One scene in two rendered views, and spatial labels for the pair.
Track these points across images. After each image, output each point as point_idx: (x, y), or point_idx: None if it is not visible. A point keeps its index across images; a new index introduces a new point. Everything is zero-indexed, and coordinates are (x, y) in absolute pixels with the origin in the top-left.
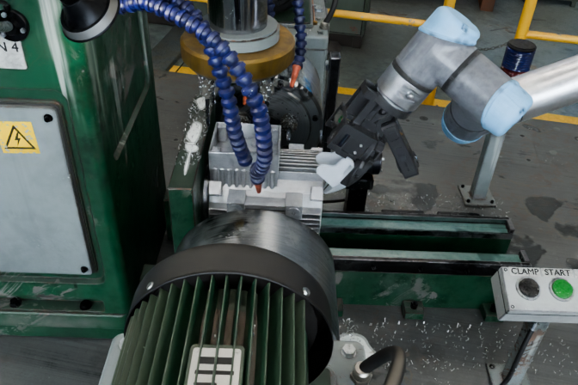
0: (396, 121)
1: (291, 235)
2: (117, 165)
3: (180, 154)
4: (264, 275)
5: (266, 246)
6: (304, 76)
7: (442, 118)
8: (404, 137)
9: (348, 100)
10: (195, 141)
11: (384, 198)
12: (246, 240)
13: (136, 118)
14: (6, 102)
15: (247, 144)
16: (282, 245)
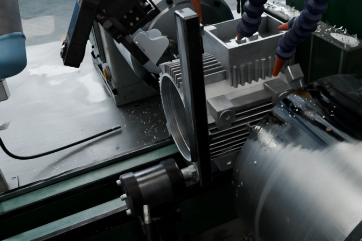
0: None
1: None
2: None
3: (282, 4)
4: None
5: None
6: (286, 137)
7: (25, 48)
8: (72, 23)
9: None
10: (285, 12)
11: None
12: None
13: None
14: None
15: (248, 40)
16: None
